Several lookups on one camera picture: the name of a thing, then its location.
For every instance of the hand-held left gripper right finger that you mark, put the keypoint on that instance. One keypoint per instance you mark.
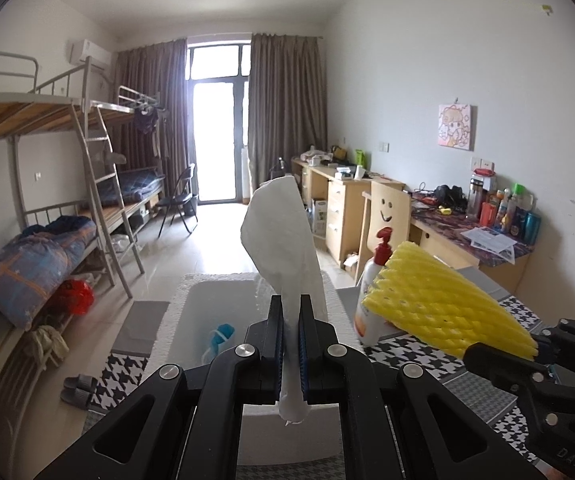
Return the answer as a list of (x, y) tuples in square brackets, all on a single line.
[(305, 360)]

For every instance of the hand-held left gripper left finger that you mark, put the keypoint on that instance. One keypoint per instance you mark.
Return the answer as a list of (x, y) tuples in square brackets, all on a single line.
[(278, 355)]

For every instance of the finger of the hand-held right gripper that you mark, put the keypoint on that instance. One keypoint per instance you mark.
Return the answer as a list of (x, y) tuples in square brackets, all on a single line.
[(502, 365)]

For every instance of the blue face mask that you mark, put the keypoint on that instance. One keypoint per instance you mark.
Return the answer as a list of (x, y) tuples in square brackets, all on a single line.
[(217, 340)]

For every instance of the white foam box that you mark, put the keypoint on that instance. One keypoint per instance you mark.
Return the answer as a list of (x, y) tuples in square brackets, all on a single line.
[(217, 305)]

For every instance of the yellow foam net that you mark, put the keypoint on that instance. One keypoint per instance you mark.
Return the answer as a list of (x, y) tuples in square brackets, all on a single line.
[(427, 305)]

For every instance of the white plastic bag roll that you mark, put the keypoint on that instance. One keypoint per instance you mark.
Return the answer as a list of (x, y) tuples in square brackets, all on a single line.
[(277, 240)]

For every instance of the white pump lotion bottle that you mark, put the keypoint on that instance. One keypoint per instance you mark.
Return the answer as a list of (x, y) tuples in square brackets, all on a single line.
[(370, 310)]

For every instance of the houndstooth tablecloth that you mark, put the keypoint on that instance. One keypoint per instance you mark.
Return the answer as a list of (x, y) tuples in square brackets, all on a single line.
[(407, 355)]

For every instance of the printed paper sheets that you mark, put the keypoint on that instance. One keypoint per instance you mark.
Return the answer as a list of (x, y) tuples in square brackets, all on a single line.
[(490, 242)]

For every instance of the wooden desk with patterned cover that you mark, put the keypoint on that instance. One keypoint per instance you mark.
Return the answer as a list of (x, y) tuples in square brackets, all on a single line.
[(447, 250)]

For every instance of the wooden desk with drawers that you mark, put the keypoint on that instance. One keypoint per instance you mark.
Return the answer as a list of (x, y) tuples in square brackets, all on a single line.
[(340, 210)]

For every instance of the cluster of desk bottles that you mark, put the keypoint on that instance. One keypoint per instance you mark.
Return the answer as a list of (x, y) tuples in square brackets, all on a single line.
[(507, 210)]

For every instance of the wooden smiley chair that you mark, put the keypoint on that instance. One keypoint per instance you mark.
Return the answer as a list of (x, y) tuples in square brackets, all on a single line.
[(385, 215)]

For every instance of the black headphones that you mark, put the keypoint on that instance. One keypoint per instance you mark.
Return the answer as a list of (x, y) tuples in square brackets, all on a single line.
[(450, 197)]

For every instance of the black folding chair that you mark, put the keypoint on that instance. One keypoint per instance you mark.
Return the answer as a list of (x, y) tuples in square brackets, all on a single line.
[(180, 200)]

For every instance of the grey slipper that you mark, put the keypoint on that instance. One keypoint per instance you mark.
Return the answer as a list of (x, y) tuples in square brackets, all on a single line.
[(75, 399), (82, 384)]

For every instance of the green carton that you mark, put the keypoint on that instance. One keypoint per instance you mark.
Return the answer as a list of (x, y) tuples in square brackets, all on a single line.
[(360, 157)]

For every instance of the red plastic bag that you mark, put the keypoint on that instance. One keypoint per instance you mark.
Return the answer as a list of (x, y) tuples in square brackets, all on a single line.
[(72, 297)]

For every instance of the pale yellow cloth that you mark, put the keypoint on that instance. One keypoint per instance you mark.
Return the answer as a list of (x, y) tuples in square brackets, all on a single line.
[(42, 345)]

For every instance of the glass balcony door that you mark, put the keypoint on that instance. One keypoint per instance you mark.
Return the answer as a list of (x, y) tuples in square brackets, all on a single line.
[(217, 125)]

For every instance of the brown curtain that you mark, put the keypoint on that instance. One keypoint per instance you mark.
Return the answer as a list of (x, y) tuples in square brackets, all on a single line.
[(287, 110), (152, 90)]

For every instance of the blue patterned quilt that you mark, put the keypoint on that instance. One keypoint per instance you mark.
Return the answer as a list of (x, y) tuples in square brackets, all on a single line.
[(32, 265)]

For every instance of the dark hanging clothes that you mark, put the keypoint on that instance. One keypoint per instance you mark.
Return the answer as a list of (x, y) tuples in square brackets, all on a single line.
[(146, 120)]

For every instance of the white air conditioner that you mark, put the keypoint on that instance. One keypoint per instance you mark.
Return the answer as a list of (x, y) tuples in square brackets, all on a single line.
[(90, 53)]

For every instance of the metal bunk bed with ladder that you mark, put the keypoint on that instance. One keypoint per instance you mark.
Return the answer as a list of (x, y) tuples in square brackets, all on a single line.
[(17, 110)]

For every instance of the white wall socket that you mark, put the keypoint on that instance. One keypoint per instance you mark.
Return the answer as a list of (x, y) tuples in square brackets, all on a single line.
[(482, 163)]

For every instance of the cartoon wall picture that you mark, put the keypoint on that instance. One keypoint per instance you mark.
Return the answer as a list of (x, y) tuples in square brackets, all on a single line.
[(456, 127)]

